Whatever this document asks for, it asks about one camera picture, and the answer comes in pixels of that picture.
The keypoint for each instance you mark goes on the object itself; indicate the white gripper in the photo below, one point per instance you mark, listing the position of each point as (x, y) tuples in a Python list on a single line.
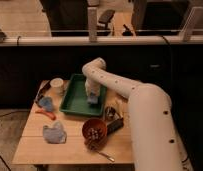
[(92, 87)]

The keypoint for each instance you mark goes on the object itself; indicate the blue sponge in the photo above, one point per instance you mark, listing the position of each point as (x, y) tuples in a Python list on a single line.
[(92, 99)]

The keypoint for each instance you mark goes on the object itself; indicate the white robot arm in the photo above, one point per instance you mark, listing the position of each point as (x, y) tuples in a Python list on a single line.
[(153, 134)]

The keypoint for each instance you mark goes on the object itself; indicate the green plastic tray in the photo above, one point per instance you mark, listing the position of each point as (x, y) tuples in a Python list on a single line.
[(75, 102)]

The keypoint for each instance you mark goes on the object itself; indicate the round metal container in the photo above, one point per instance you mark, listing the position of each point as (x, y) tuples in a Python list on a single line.
[(110, 113)]

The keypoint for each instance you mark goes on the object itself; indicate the white cup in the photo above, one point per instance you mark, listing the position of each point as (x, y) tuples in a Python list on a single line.
[(57, 84)]

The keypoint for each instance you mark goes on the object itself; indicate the red bowl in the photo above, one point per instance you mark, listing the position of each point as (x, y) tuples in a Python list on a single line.
[(94, 130)]

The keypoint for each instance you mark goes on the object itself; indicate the black rectangular block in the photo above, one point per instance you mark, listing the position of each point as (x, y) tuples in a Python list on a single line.
[(114, 126)]

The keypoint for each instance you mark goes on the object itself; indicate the small blue cloth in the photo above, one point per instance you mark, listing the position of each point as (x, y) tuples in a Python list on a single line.
[(46, 103)]

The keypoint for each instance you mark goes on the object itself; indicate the blue crumpled cloth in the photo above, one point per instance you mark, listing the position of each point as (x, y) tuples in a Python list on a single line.
[(55, 134)]

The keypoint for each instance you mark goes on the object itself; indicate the wooden table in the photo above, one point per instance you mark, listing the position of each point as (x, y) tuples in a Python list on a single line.
[(33, 149)]

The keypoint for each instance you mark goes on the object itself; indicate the metal spoon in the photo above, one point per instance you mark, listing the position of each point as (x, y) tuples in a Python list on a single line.
[(92, 147)]

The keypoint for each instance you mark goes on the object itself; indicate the black office chair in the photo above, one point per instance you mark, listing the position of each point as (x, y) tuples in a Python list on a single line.
[(105, 19)]

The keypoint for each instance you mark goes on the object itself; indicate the orange handled tool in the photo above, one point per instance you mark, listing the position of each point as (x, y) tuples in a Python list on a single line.
[(48, 114)]

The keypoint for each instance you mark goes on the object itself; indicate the white horizontal rail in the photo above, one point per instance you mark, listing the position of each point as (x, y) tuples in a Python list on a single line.
[(100, 41)]

